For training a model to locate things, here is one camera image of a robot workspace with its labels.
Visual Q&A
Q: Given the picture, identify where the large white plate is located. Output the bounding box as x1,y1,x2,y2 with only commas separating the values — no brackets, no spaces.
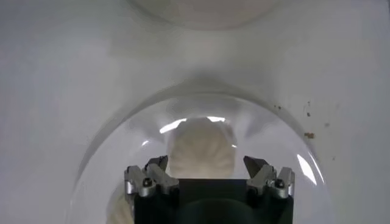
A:
63,77,338,224

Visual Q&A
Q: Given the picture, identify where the white steamed baozi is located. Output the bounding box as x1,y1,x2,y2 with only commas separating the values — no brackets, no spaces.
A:
166,117,238,180
106,191,135,224

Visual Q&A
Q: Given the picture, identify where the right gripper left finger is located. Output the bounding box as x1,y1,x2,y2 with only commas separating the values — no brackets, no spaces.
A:
124,155,180,199

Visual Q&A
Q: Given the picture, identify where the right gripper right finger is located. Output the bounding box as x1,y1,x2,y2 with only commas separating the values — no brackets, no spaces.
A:
243,155,296,199

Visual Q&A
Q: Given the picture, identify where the white electric cooker base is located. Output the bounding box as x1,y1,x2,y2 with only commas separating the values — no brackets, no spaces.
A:
126,0,283,31

